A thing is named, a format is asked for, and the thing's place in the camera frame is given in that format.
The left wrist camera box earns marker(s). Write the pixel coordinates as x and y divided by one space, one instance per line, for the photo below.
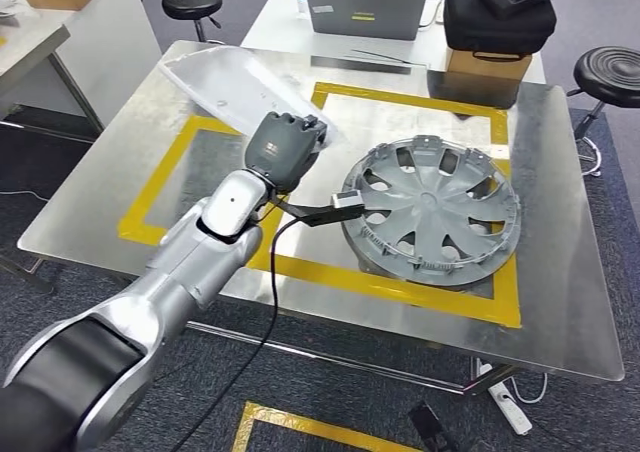
347 200

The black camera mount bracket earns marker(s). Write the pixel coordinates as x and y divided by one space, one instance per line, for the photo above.
310 216

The steel side table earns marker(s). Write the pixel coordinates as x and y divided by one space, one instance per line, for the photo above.
25 45

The white curved plastic part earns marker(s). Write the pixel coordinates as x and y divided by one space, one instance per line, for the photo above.
225 91

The black carrying case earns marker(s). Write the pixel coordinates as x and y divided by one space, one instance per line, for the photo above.
500 28

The white desk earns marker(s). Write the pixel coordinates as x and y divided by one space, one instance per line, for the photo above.
280 18

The white side panel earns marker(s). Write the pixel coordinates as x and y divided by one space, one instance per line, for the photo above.
110 45

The grey laptop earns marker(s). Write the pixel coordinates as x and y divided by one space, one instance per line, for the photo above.
365 12

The grey wheel hubcap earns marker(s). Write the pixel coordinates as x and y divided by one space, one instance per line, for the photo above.
430 210

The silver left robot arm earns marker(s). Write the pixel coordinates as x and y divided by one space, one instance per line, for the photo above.
150 303

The black round stool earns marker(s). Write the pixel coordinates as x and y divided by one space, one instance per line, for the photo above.
192 2
610 74

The white power strip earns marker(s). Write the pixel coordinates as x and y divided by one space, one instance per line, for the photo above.
505 402

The black flat robot part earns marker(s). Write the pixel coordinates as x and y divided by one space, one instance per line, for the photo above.
430 429

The steel workbench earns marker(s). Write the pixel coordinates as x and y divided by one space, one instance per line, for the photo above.
550 270

